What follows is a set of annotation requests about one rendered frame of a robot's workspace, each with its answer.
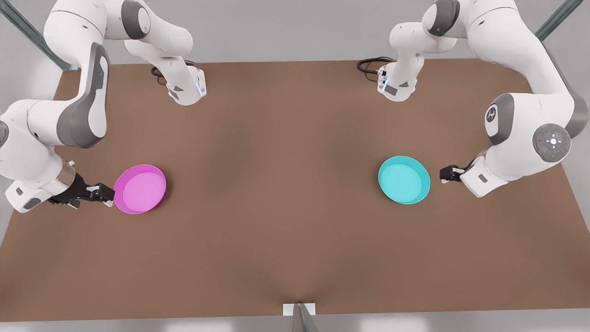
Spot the silver frame post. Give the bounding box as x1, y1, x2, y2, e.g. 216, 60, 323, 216
282, 302, 319, 332
0, 0, 80, 72
534, 0, 584, 42

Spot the blue plate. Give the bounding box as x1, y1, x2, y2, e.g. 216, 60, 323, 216
378, 155, 431, 205

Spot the black cable loop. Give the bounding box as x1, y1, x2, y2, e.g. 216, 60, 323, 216
356, 56, 395, 84
151, 60, 196, 86

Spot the pink plate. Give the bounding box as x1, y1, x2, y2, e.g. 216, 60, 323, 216
113, 164, 167, 215

